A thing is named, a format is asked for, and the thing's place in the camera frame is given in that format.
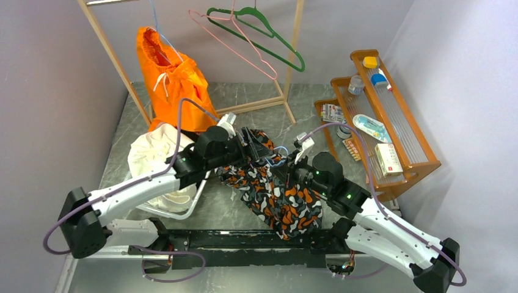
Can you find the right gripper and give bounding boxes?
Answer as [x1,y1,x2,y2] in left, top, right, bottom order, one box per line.
[271,149,330,197]

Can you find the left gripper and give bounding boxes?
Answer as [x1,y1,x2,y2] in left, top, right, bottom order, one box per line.
[206,126,272,170]

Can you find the patterned dark shorts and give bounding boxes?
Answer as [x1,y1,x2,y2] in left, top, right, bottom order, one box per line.
[216,129,323,241]

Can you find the white plastic basket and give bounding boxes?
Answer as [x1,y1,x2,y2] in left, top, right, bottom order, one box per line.
[137,171,212,220]

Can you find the orange wooden shelf rack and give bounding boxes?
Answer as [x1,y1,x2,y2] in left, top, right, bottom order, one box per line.
[315,49,441,201]

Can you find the white shorts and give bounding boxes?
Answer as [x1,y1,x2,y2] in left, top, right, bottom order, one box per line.
[126,123,200,214]

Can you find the pink hanger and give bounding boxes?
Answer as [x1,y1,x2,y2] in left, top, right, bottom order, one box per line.
[188,0,279,81]

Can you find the green plastic hanger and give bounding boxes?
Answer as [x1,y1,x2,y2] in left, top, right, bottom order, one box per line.
[206,6,306,72]

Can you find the blue wire hanger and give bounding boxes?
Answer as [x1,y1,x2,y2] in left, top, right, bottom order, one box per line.
[149,0,184,62]
[265,146,289,168]

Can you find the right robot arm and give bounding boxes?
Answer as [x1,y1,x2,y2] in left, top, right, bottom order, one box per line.
[281,132,467,292]

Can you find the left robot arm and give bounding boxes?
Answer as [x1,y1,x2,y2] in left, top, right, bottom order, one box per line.
[58,114,273,259]

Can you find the orange shorts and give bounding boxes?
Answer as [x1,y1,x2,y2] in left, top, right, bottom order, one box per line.
[136,27,218,132]

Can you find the orange pill blister strip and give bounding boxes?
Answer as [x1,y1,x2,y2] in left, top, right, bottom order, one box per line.
[342,137,362,161]

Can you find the snack packet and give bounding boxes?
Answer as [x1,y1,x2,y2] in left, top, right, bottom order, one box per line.
[321,103,345,122]

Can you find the white red box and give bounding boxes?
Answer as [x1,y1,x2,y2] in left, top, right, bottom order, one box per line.
[374,143,403,177]

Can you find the small plastic bottle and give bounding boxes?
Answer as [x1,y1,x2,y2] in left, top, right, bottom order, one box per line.
[348,74,365,96]

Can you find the blue eraser block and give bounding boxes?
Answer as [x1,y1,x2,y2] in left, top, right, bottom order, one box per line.
[370,73,386,87]

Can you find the red white marker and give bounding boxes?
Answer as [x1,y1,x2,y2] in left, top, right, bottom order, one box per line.
[378,68,393,91]

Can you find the yellow sponge block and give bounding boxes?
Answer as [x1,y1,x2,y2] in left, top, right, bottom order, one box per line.
[362,56,379,69]

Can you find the wooden clothes rack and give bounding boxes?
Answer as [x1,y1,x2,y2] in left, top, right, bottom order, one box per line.
[78,1,306,126]

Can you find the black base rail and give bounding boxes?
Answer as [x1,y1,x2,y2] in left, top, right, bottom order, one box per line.
[150,229,349,268]

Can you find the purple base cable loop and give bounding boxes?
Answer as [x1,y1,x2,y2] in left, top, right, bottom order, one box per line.
[133,245,207,284]

